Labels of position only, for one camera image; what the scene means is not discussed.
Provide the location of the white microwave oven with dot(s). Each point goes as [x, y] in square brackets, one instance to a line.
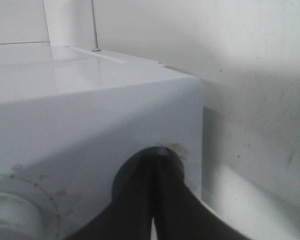
[71, 117]

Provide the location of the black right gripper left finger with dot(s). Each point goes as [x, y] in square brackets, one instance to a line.
[129, 215]

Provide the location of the white microwave knob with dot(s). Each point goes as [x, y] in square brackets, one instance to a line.
[27, 210]

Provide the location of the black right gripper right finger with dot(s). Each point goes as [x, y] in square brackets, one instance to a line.
[179, 214]

